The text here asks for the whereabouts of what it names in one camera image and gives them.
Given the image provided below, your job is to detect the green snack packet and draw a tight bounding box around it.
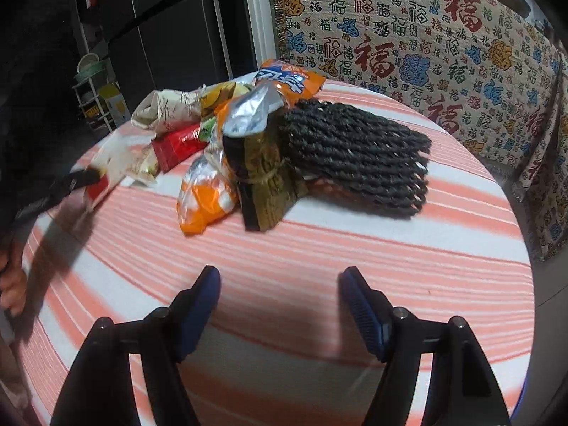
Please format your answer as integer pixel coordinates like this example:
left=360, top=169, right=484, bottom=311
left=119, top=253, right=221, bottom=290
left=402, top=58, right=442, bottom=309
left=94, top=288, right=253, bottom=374
left=200, top=118, right=223, bottom=143

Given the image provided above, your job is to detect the white printed paper bag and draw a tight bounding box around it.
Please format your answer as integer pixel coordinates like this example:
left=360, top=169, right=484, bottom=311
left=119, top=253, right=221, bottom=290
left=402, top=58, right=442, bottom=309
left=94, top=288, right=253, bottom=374
left=131, top=84, right=209, bottom=136

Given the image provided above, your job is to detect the orange snack bag silver lining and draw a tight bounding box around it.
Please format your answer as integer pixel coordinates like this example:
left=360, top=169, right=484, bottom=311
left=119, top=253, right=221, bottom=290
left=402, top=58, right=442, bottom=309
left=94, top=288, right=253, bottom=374
left=176, top=82, right=285, bottom=237

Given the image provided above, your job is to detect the white red snack wrapper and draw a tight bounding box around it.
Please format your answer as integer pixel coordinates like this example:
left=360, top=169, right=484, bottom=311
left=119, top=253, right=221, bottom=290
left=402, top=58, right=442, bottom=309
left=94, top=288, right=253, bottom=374
left=85, top=132, right=134, bottom=213

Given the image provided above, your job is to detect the beige snack packet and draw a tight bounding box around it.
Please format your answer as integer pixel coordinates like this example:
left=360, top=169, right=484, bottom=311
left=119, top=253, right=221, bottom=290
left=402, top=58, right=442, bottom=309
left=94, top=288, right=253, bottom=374
left=124, top=146, right=160, bottom=187

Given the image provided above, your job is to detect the black braided rope bundle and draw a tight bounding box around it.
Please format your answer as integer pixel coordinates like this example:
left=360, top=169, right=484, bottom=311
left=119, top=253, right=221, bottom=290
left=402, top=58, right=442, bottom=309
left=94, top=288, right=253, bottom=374
left=277, top=100, right=433, bottom=219

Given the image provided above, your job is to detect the green plastic basin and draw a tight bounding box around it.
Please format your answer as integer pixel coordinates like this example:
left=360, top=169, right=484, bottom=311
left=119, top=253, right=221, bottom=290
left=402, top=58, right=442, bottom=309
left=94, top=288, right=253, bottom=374
left=73, top=53, right=108, bottom=84

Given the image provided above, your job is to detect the red snack packet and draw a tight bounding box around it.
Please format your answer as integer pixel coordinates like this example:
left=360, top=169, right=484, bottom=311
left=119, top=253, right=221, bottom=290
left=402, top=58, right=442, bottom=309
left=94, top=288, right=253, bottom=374
left=151, top=123, right=210, bottom=174

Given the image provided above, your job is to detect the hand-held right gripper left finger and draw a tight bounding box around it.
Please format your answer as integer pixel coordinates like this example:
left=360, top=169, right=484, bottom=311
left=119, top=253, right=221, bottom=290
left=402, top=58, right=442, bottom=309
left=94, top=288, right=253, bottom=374
left=50, top=265, right=222, bottom=426

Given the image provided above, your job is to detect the white storage rack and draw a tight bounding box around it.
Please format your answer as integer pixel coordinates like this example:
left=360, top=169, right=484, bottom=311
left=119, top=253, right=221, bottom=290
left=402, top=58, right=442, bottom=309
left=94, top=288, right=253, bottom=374
left=72, top=53, right=117, bottom=133

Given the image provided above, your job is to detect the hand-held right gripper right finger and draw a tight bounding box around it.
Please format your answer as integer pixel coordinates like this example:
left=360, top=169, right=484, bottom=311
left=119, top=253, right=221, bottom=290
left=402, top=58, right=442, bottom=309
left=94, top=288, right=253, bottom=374
left=339, top=266, right=511, bottom=426

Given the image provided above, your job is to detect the white door frame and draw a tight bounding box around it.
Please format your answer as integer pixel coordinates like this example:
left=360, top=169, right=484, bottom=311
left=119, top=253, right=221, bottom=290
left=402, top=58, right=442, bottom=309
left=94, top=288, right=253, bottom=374
left=242, top=0, right=279, bottom=77

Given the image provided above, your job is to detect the printed blanket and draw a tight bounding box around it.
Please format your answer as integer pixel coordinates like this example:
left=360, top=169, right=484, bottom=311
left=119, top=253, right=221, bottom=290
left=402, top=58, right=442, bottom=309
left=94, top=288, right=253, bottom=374
left=266, top=0, right=568, bottom=262

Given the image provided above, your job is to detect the yellow cardboard box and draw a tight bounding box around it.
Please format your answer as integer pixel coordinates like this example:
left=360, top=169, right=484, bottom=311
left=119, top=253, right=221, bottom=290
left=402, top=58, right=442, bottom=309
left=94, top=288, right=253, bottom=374
left=100, top=83, right=132, bottom=127

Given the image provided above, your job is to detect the dark refrigerator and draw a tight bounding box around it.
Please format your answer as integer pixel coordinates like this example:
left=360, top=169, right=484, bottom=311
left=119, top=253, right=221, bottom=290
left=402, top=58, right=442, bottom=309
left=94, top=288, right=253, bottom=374
left=95, top=0, right=232, bottom=100

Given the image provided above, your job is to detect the dark gold patterned packet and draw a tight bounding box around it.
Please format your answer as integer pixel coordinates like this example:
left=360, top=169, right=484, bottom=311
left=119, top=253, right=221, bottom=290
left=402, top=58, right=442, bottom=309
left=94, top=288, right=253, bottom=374
left=222, top=135, right=309, bottom=232

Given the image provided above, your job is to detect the white yellow chip bag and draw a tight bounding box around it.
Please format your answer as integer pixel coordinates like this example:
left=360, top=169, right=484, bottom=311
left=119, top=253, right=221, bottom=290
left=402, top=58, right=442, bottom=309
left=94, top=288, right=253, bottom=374
left=200, top=77, right=253, bottom=116

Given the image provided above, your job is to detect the person's left hand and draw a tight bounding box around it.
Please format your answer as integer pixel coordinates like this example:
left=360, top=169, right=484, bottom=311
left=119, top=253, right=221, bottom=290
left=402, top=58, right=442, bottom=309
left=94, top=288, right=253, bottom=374
left=0, top=240, right=28, bottom=318

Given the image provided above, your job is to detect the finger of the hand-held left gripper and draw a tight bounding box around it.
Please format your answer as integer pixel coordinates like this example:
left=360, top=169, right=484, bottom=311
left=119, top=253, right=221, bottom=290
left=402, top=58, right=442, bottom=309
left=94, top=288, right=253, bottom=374
left=47, top=166, right=102, bottom=202

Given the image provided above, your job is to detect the orange snack bag blue label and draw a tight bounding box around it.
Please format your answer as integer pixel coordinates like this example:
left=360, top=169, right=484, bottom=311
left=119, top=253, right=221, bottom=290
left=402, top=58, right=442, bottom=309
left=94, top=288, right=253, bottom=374
left=255, top=59, right=327, bottom=107

